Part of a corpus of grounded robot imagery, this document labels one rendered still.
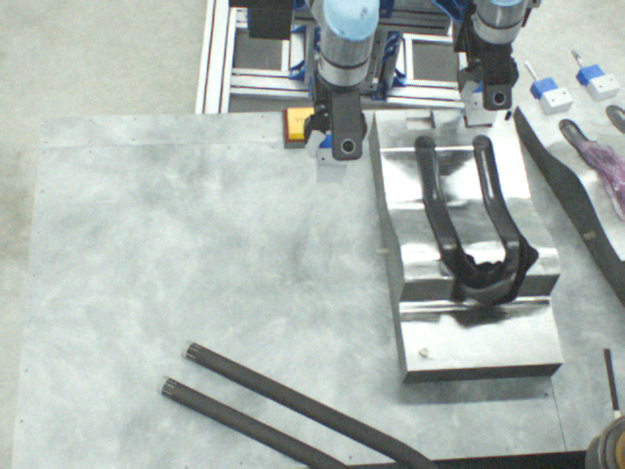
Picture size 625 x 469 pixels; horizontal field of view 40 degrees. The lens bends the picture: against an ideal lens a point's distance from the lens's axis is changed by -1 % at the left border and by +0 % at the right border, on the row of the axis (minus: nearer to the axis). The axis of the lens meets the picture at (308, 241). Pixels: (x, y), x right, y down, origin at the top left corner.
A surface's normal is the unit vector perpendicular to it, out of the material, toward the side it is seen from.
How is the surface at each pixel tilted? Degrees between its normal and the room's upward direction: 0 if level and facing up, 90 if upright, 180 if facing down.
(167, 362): 0
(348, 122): 32
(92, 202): 0
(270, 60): 0
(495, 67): 41
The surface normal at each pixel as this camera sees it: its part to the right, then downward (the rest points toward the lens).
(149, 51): 0.07, -0.49
